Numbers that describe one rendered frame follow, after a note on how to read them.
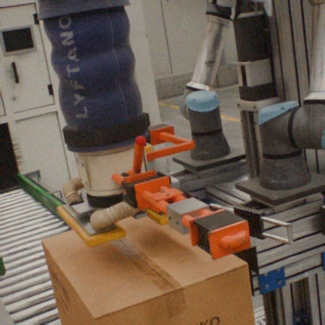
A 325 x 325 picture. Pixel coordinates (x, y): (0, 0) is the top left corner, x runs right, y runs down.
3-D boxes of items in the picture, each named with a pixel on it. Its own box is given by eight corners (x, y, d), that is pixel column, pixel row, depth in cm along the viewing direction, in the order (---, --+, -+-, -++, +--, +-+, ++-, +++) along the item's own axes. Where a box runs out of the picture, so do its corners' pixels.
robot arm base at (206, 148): (218, 146, 217) (215, 122, 214) (237, 152, 203) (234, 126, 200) (183, 155, 212) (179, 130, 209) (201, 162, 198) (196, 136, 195)
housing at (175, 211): (167, 226, 111) (163, 205, 110) (197, 217, 113) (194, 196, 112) (182, 236, 104) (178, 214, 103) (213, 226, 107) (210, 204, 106)
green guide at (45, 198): (18, 184, 409) (15, 173, 407) (31, 180, 413) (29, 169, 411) (93, 244, 269) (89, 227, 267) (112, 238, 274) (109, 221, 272)
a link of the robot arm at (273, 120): (274, 143, 168) (269, 99, 165) (314, 144, 159) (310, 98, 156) (253, 154, 160) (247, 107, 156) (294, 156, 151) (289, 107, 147)
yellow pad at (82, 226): (57, 212, 163) (54, 196, 162) (89, 204, 167) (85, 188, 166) (88, 248, 133) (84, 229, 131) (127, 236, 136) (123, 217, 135)
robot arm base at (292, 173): (291, 170, 172) (288, 139, 169) (322, 180, 158) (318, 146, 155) (250, 182, 167) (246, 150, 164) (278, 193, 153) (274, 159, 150)
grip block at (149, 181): (123, 202, 130) (119, 178, 129) (161, 191, 134) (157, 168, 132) (136, 211, 123) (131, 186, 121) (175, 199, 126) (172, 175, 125)
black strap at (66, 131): (56, 139, 154) (54, 125, 153) (133, 121, 162) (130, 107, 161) (77, 151, 133) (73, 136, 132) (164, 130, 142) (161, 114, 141)
